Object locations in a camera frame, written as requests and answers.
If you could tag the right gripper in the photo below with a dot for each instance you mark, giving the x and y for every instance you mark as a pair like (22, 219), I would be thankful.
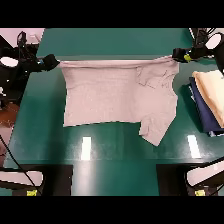
(180, 54)

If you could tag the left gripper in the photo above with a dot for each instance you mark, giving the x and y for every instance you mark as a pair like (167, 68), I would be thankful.
(50, 62)

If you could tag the pale pink T-shirt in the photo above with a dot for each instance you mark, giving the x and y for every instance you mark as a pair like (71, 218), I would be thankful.
(120, 95)

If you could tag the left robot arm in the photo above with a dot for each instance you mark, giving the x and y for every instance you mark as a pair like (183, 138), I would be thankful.
(13, 66)

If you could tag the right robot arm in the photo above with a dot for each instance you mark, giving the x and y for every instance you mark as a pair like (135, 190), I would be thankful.
(213, 41)

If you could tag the cream folded garment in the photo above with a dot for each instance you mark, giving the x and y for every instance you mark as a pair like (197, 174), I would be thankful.
(211, 95)

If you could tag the navy blue folded garment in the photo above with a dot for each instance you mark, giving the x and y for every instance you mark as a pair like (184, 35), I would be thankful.
(203, 111)

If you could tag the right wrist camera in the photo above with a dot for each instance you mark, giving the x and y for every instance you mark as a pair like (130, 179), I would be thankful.
(201, 36)

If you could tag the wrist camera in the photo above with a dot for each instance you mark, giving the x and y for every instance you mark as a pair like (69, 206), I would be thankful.
(22, 39)
(201, 36)

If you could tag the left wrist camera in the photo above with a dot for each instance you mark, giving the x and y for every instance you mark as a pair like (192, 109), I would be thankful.
(22, 39)

